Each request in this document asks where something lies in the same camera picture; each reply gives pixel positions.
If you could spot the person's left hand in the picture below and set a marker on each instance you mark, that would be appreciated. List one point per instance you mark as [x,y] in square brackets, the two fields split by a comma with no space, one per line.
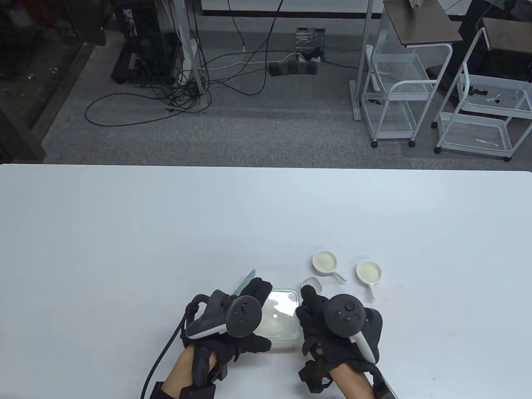
[259,286]

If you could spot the person's right hand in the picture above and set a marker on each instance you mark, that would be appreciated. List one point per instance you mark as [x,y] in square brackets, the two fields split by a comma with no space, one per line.
[314,324]

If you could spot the mint green dessert spatula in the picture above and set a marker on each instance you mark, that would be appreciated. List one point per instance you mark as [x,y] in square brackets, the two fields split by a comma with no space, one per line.
[248,278]

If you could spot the white sugar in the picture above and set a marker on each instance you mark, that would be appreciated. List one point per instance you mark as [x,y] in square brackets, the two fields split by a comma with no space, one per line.
[282,326]

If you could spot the clear container lid green rim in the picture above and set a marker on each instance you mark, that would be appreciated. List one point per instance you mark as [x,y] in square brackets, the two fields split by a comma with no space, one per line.
[284,307]

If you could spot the clear plastic sugar container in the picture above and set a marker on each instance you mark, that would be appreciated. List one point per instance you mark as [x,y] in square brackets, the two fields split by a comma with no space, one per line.
[286,344]

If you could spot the white coffee spoon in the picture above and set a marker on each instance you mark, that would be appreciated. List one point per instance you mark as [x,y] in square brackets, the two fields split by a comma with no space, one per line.
[312,283]

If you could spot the person's left forearm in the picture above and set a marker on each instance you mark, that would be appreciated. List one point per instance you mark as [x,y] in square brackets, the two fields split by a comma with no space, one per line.
[183,370]

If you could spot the person's right forearm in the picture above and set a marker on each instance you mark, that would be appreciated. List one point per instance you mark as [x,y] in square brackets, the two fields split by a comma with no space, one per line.
[353,382]

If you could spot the white round measuring scoop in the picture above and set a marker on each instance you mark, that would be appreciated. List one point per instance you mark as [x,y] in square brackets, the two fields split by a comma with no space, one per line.
[369,272]
[324,262]

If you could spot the grey white VR controller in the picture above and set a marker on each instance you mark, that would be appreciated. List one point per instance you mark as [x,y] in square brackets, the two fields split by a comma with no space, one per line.
[345,314]
[243,316]

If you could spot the black glove sensor box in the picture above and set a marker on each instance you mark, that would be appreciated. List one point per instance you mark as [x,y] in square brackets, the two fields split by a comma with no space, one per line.
[219,368]
[316,376]

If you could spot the black foot pedal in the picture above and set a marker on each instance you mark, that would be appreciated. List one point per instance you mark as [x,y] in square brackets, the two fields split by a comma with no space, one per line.
[291,68]

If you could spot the black floor outlet box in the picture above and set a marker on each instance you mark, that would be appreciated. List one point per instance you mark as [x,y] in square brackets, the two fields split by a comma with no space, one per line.
[309,41]

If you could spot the thin white stick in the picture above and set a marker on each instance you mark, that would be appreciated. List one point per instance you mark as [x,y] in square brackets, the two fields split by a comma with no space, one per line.
[486,142]

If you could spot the black equipment rack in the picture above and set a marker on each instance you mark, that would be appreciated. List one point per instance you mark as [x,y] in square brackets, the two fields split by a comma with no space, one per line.
[145,50]

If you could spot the small black gadget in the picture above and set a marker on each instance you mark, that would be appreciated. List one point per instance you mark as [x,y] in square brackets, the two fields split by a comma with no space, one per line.
[478,91]

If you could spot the white desk with black edge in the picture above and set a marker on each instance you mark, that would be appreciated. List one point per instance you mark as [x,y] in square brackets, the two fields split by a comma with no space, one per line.
[316,6]

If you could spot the small white clip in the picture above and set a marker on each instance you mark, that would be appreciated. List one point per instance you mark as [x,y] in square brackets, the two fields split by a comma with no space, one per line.
[493,99]

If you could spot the white cart with brown top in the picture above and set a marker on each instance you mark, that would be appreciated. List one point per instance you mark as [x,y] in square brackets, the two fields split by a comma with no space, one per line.
[509,35]
[428,25]

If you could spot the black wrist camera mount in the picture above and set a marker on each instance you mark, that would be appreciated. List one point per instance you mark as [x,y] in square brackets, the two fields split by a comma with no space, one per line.
[384,386]
[195,392]

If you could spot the silver aluminium frame post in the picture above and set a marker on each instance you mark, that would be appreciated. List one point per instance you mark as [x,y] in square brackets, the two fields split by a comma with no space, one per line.
[356,104]
[205,102]

